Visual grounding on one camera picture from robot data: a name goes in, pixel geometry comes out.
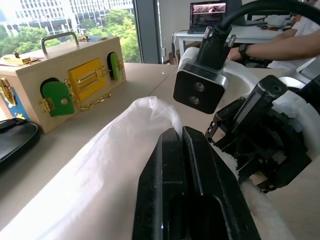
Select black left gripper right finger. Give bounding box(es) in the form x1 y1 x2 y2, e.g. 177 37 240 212
182 126 261 240

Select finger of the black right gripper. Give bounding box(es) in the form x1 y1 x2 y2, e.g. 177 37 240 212
239 171 279 194
204 98 243 145

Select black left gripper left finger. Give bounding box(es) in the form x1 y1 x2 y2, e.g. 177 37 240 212
132 127 191 240

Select white fluffy towel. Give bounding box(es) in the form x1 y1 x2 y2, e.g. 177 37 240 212
211 143 297 240

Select white translucent drawstring bag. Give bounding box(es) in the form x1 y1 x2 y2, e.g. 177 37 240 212
0 96 184 240

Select person's hand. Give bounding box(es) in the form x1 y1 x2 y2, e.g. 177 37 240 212
228 47 241 61

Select black wristwatch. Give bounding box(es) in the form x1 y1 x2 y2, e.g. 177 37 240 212
237 43 249 58

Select white office table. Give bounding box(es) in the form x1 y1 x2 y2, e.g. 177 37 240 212
174 21 291 55

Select open black laptop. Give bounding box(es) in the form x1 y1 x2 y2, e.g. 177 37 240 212
187 0 229 35

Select small green box door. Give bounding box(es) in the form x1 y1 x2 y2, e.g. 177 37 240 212
107 51 125 82

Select yellow box door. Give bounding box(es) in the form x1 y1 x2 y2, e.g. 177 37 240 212
67 58 106 101

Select large green box door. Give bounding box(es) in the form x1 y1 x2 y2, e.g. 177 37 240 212
39 77 76 118

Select black zip pouch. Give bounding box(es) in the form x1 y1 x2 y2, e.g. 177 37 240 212
0 118 41 174

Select wooden lock box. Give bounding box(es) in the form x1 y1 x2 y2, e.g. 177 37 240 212
0 31 128 135

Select right robot arm with camera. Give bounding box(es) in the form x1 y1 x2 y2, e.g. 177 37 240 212
172 46 314 162

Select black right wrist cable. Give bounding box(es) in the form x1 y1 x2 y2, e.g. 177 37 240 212
196 0 320 71

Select gold box chain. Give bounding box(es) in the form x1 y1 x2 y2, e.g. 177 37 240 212
79 91 112 111

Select metal box handle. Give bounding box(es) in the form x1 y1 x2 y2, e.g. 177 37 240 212
41 31 80 55

